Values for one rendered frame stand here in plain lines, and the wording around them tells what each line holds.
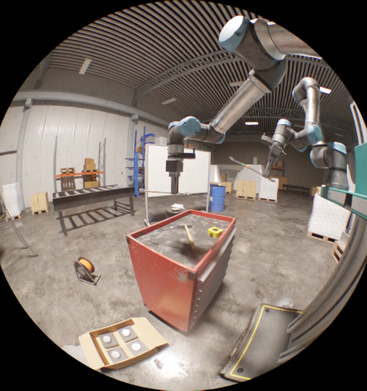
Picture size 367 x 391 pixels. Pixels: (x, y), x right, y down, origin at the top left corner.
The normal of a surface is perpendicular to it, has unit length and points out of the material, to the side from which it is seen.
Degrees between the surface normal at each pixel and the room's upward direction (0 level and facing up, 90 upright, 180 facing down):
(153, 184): 90
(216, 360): 0
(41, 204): 90
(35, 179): 90
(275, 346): 0
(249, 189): 90
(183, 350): 0
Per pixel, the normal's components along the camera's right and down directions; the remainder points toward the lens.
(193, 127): 0.43, 0.17
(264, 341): 0.02, -0.98
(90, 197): 0.85, 0.11
